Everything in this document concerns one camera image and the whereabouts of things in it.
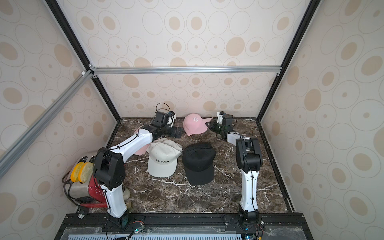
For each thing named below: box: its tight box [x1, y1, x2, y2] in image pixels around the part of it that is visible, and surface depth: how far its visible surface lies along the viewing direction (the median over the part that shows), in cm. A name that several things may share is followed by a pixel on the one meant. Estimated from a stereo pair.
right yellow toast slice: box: [78, 162, 94, 184], surface depth 72 cm
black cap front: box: [182, 142, 217, 186], surface depth 90 cm
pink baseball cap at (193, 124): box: [183, 113, 213, 136], surface depth 108 cm
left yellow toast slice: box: [70, 162, 85, 183], surface depth 71 cm
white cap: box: [146, 138, 183, 178], surface depth 91 cm
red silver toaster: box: [69, 155, 108, 208], surface depth 71 cm
